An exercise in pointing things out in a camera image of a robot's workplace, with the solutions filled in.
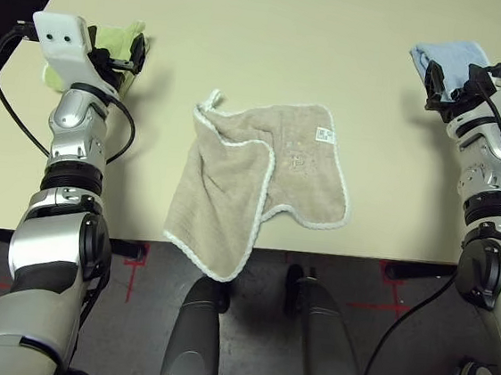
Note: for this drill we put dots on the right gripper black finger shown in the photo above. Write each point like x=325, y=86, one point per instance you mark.
x=476, y=74
x=434, y=81

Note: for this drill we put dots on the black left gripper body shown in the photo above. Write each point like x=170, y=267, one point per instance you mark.
x=103, y=57

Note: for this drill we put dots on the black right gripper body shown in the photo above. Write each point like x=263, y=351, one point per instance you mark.
x=463, y=98

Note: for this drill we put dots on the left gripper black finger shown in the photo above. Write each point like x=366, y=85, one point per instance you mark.
x=92, y=36
x=137, y=67

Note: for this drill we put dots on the beige towel with white trim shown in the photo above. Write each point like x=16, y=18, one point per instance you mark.
x=234, y=172

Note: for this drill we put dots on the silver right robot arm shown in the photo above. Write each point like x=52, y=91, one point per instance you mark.
x=492, y=186

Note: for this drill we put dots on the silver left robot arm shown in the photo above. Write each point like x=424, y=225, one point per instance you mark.
x=68, y=168

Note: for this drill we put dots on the folded green towel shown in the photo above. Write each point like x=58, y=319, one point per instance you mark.
x=113, y=39

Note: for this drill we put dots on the folded light blue towel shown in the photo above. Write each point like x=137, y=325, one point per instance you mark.
x=452, y=61

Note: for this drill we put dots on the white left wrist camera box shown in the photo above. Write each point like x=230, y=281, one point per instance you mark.
x=63, y=47

